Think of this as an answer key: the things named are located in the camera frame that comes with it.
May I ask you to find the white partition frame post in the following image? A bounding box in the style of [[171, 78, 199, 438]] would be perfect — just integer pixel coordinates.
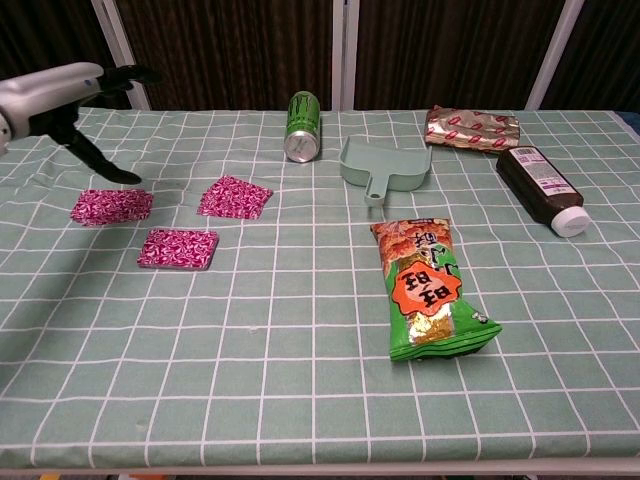
[[524, 0, 586, 111], [332, 0, 360, 112], [91, 0, 152, 111]]

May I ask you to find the brown bottle white cap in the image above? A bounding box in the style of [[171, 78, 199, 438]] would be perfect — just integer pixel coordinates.
[[495, 145, 591, 239]]

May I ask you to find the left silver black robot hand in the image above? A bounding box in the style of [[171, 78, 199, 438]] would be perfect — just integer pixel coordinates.
[[0, 62, 164, 186]]

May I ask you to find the green orange snack bag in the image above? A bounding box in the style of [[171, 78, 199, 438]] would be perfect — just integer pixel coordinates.
[[369, 217, 503, 363]]

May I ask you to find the dark brown partition panel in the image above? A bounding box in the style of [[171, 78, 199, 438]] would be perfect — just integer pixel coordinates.
[[355, 0, 569, 112], [113, 0, 335, 112], [542, 0, 640, 114], [0, 0, 124, 111]]

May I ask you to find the green plastic dustpan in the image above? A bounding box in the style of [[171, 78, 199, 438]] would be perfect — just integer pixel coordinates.
[[339, 134, 434, 208]]

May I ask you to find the red silver foil packet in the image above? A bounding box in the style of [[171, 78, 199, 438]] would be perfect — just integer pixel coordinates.
[[423, 104, 522, 154]]

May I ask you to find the green checkered tablecloth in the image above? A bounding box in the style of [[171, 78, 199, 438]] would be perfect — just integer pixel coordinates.
[[0, 107, 640, 471]]

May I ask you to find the green energy drink can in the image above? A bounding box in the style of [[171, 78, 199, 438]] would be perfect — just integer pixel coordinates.
[[283, 90, 322, 164]]

